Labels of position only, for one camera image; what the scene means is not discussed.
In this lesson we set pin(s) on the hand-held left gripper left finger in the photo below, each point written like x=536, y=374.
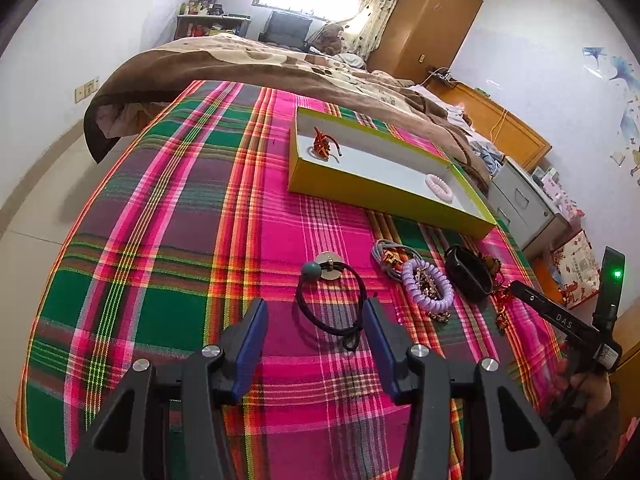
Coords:
x=252, y=345

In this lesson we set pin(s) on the orange box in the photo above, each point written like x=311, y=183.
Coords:
x=547, y=280

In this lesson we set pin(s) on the pink green plaid bedsheet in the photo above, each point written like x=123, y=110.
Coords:
x=175, y=260

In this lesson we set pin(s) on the black bangle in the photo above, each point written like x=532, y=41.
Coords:
x=462, y=265

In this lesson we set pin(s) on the yellow-green cardboard box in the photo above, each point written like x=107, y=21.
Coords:
x=320, y=185

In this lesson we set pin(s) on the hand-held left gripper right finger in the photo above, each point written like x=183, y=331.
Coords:
x=380, y=342

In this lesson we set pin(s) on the brown patterned blanket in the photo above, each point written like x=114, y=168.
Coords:
x=200, y=67

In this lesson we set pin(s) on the red white gift bag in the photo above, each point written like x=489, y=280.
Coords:
x=577, y=265

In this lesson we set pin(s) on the row of bottles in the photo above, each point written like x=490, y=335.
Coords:
x=200, y=7

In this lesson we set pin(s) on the person's right hand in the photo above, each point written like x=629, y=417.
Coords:
x=595, y=395

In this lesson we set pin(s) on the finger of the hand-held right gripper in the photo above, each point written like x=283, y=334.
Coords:
x=530, y=297

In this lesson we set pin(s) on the grey drawer cabinet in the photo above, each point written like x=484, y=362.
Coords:
x=520, y=205

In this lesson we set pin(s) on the wooden wardrobe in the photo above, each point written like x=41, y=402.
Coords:
x=430, y=25

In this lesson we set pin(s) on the power strip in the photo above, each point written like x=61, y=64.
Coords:
x=442, y=76

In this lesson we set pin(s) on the patterned curtain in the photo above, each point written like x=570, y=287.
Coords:
x=375, y=10

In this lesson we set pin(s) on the black chair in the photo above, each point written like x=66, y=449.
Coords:
x=285, y=27

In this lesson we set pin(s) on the wooden headboard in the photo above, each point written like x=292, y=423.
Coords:
x=515, y=132

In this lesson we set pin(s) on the pile of clothes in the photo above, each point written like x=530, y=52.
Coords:
x=452, y=110

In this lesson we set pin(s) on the white shelf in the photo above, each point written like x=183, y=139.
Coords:
x=210, y=22

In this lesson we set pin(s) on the wall socket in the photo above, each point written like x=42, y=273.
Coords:
x=86, y=90

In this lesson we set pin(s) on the pink boxes on cabinet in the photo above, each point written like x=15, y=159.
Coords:
x=557, y=192

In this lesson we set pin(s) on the wall stickers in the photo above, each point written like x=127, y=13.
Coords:
x=627, y=120

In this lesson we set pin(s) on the brown teddy bear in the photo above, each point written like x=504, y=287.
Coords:
x=329, y=37

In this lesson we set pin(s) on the person's right forearm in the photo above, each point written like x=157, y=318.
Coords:
x=605, y=455

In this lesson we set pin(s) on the white pillow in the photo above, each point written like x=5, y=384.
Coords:
x=350, y=60

